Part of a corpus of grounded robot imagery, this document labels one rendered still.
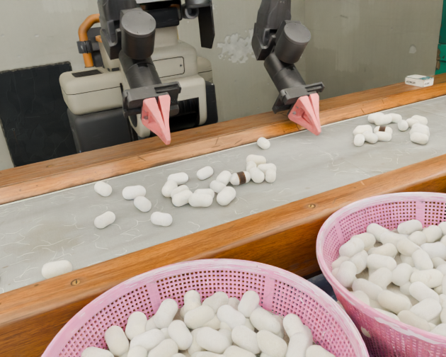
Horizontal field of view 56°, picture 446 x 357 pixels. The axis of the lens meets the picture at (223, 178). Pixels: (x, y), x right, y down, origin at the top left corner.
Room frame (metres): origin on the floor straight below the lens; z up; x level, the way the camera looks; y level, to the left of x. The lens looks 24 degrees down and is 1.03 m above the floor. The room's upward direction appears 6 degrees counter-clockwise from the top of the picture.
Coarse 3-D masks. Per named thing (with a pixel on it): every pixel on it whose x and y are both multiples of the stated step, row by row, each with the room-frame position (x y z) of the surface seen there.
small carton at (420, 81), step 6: (408, 78) 1.09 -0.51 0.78; (414, 78) 1.08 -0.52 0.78; (420, 78) 1.07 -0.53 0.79; (426, 78) 1.06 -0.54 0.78; (432, 78) 1.06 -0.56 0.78; (408, 84) 1.09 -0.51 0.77; (414, 84) 1.07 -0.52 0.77; (420, 84) 1.06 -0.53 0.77; (426, 84) 1.05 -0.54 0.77; (432, 84) 1.06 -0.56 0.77
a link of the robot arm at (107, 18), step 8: (104, 0) 0.81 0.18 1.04; (112, 0) 0.81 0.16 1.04; (120, 0) 0.82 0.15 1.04; (128, 0) 0.83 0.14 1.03; (104, 8) 0.81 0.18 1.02; (112, 8) 0.81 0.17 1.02; (120, 8) 0.82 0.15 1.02; (128, 8) 0.83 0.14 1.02; (104, 16) 0.82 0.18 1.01; (112, 16) 0.81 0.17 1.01; (104, 24) 0.83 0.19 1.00; (112, 24) 0.82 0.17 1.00; (112, 32) 0.82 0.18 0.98; (112, 40) 0.82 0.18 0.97
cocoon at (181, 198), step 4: (180, 192) 0.58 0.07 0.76; (184, 192) 0.58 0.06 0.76; (188, 192) 0.58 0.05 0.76; (176, 196) 0.57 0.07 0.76; (180, 196) 0.57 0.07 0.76; (184, 196) 0.57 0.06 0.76; (188, 196) 0.57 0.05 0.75; (172, 200) 0.57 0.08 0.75; (176, 200) 0.56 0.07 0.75; (180, 200) 0.56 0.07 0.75; (184, 200) 0.57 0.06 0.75; (176, 204) 0.56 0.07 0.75; (180, 204) 0.56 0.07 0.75; (184, 204) 0.57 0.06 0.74
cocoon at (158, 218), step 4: (156, 212) 0.52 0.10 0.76; (160, 212) 0.52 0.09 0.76; (152, 216) 0.52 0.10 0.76; (156, 216) 0.52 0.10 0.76; (160, 216) 0.51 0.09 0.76; (164, 216) 0.51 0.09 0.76; (168, 216) 0.51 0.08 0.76; (152, 220) 0.52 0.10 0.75; (156, 220) 0.51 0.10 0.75; (160, 220) 0.51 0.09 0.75; (164, 220) 0.51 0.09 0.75; (168, 220) 0.51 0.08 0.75; (156, 224) 0.52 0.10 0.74; (160, 224) 0.51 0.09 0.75; (164, 224) 0.51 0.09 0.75; (168, 224) 0.51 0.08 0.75
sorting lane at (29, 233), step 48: (288, 144) 0.79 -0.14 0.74; (336, 144) 0.77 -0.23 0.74; (384, 144) 0.74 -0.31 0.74; (432, 144) 0.72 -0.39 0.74; (96, 192) 0.66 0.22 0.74; (192, 192) 0.62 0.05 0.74; (240, 192) 0.60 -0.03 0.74; (288, 192) 0.58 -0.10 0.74; (0, 240) 0.52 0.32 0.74; (48, 240) 0.51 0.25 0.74; (96, 240) 0.50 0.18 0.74; (144, 240) 0.48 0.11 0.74; (0, 288) 0.41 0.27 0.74
